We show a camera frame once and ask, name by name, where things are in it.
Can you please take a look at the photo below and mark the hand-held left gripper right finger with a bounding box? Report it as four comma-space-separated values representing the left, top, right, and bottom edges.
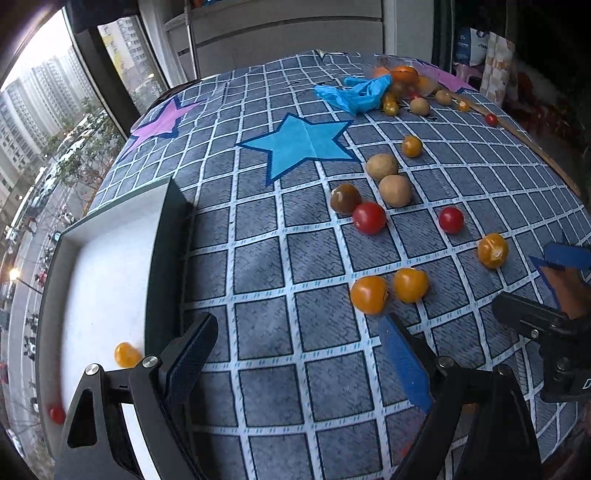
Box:
378, 312, 544, 480

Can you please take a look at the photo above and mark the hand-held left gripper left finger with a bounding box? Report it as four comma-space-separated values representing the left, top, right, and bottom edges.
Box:
54, 312, 219, 480

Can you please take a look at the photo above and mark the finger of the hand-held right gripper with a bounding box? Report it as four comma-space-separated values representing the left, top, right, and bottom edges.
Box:
543, 243, 591, 282
491, 256, 591, 343

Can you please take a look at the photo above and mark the small yellow cherry tomato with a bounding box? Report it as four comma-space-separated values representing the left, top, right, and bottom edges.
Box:
114, 342, 143, 369

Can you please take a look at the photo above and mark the white tray with black rim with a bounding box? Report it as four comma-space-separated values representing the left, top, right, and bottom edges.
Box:
34, 176, 194, 480

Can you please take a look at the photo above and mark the wooden bed edge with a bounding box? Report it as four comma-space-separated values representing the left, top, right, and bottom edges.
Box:
450, 90, 583, 197

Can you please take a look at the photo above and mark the checkered star print blanket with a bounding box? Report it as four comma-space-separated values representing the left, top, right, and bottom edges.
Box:
85, 49, 583, 480

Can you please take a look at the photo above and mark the dark brown cherry tomato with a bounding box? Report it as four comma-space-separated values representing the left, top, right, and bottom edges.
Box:
330, 183, 363, 215

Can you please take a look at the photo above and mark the patterned beige bag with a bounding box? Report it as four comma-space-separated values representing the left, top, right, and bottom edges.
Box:
479, 31, 517, 104

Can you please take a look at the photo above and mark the pink plastic stool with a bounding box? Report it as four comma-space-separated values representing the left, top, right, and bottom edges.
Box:
453, 63, 485, 91

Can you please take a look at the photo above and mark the white and blue bag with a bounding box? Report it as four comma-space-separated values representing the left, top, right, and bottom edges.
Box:
453, 26, 490, 65

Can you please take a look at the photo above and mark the clear plastic bag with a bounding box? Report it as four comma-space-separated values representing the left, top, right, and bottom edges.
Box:
372, 55, 445, 100

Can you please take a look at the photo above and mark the blue plastic bag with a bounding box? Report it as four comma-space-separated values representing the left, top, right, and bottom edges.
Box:
314, 75, 393, 116

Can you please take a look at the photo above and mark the metal pole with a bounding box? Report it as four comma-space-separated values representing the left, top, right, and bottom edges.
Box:
182, 0, 200, 80

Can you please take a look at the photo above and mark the white cabinet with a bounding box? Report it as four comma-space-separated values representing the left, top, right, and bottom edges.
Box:
139, 0, 386, 88

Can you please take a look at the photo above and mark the black window frame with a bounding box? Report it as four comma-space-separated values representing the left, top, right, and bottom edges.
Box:
62, 0, 139, 137

